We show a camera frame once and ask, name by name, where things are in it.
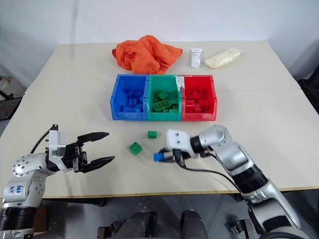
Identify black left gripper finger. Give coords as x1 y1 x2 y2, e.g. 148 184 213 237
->
83 155 116 174
76 131 110 144

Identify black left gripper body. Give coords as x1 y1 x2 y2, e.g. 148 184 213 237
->
60 140 88 174

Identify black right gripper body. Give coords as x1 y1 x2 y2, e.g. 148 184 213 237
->
166 148 198 168

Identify green four-stud square block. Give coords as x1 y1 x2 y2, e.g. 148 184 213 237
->
128 140 144 156

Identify large green six-stud brick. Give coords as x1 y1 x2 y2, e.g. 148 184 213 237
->
152 100 172 113

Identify blue plastic bin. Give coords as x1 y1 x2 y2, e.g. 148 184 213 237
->
110 74 150 120

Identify green plastic bin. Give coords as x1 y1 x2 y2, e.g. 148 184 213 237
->
146 74 184 121

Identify dark rounded shape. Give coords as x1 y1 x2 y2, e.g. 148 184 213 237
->
119 211 158 239
180 210 209 239

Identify red plastic bin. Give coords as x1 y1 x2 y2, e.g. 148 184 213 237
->
180 74 218 121

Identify crumpled orange cloth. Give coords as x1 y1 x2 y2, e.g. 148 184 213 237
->
111 34 183 75

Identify white squeeze tube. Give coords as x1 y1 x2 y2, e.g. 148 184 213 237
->
190 48 203 68

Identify clear bag of pale grains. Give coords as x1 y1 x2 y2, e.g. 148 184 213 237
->
203 46 243 69

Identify black chair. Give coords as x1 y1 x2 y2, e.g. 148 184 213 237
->
297 72 319 112

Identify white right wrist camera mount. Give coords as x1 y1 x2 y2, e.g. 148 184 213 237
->
165 128 192 152

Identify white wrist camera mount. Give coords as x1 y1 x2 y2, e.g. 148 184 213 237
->
47 128 67 158
165 128 192 152

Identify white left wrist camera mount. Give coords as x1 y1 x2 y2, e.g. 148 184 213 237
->
47 128 67 158

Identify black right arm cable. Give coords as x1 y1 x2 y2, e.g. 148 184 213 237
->
177 152 244 194

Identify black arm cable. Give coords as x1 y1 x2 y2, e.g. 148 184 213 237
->
177 152 244 194
29 123 59 154

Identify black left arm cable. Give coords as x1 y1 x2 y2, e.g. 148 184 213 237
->
29 123 59 154

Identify black stand with frame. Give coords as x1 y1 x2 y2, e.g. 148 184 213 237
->
0 75 23 121

